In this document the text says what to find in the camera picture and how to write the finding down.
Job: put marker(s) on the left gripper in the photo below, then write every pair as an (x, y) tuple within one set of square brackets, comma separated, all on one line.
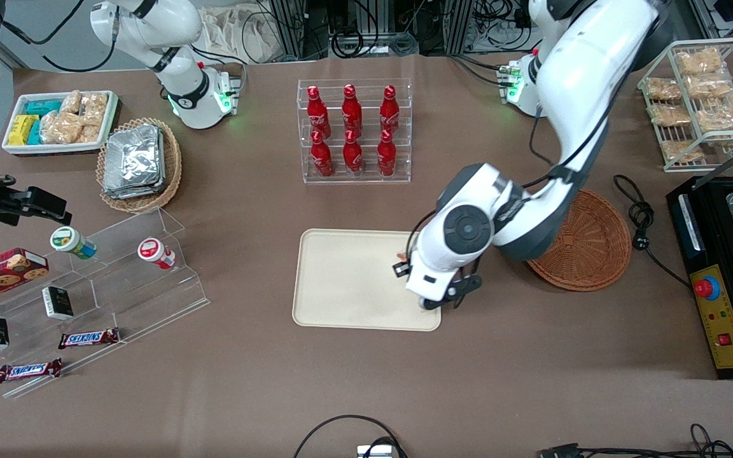
[(397, 268)]

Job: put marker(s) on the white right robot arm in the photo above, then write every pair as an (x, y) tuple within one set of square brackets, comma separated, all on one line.
[(185, 79)]

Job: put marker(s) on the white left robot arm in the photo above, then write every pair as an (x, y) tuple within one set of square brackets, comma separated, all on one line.
[(589, 57)]

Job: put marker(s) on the white rectangular snack tray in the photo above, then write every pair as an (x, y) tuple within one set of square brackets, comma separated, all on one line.
[(55, 148)]

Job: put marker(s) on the beige plastic tray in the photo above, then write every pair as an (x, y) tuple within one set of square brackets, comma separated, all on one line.
[(347, 280)]

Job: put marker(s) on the oval light wicker basket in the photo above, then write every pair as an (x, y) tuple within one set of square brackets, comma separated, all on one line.
[(172, 165)]

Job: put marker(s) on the round brown wicker basket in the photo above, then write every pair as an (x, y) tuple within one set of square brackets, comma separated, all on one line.
[(589, 248)]

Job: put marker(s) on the green lid yogurt cup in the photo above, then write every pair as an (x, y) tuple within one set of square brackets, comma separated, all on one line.
[(70, 242)]

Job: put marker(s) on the teal snack pack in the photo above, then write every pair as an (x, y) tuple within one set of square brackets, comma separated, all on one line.
[(35, 133), (42, 107)]

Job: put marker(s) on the clear bag rice crackers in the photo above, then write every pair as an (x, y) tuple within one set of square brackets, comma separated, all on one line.
[(95, 109), (71, 102), (61, 128)]

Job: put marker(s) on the yellow snack pack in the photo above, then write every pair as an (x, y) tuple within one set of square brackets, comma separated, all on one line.
[(21, 129)]

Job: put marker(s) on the red tartan cookie box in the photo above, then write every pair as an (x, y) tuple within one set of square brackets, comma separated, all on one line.
[(0, 275)]

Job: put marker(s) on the silver foil packet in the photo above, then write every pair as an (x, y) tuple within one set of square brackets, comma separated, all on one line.
[(134, 159)]

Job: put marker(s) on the clear acrylic bottle rack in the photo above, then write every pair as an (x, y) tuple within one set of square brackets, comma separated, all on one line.
[(366, 178)]

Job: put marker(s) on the red cola bottle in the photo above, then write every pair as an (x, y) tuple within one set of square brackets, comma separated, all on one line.
[(317, 114), (352, 113), (386, 158), (390, 113), (353, 158), (322, 159)]

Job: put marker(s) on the red lid yogurt cup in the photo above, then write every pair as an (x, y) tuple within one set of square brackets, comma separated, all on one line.
[(153, 251)]

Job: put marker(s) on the clear acrylic stepped shelf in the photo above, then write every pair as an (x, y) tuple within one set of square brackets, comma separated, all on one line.
[(125, 292)]

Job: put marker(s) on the brown Snickers bar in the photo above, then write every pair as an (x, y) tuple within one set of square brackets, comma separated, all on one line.
[(28, 370), (88, 338)]

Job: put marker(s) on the small silver device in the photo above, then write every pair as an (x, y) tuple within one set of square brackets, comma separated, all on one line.
[(376, 451)]

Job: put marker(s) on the beige cloth bag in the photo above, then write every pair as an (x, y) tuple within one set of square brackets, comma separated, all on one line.
[(233, 35)]

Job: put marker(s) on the clear bag fried snack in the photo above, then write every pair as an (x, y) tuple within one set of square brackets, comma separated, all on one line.
[(710, 85), (700, 62), (723, 117), (681, 151), (663, 89), (670, 115)]

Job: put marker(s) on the red emergency stop button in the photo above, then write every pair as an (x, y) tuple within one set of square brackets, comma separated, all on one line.
[(707, 288)]

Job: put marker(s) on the black food warmer machine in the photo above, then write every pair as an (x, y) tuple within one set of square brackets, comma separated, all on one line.
[(716, 229)]

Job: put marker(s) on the yellow control panel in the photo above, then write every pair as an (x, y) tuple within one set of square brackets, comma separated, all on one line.
[(726, 318)]

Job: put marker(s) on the aluminium frame post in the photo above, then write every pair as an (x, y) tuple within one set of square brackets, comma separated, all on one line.
[(290, 28), (459, 25)]

